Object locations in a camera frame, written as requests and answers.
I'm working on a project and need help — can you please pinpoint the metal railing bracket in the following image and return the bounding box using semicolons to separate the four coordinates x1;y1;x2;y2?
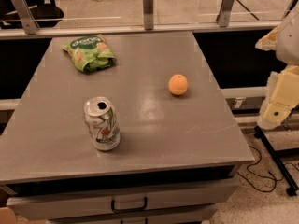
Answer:
143;0;154;30
216;0;234;27
11;0;39;35

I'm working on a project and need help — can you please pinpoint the left metal railing bracket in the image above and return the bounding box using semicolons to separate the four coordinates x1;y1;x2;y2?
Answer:
11;0;39;35

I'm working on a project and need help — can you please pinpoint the white soda can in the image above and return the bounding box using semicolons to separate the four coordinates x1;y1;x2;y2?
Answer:
83;97;121;151

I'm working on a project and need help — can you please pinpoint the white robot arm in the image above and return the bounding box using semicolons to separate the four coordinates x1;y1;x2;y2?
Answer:
255;11;299;130

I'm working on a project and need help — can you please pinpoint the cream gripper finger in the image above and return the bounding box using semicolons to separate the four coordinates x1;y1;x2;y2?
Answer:
255;26;278;51
257;65;299;130

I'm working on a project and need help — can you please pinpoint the black floor cable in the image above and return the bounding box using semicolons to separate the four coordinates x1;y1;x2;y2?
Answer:
236;145;299;194

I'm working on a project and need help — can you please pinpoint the right metal railing bracket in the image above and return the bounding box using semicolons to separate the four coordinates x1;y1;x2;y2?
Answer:
216;0;234;27

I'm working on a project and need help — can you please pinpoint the grey drawer with black handle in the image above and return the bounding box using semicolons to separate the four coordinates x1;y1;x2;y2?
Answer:
7;177;238;220

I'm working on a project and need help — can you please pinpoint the middle metal railing bracket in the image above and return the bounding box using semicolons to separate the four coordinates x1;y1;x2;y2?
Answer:
143;0;154;30

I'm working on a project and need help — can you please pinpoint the orange fruit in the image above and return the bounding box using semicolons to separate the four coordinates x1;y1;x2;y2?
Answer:
168;74;188;96

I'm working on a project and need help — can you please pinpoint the black stand leg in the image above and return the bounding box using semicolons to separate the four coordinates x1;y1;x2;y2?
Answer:
254;126;299;197

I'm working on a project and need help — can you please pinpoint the black office chair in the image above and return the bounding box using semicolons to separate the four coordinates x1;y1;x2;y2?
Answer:
0;0;64;29

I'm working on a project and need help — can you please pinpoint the green rice chip bag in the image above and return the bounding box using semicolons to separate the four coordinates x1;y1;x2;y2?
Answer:
62;34;116;73

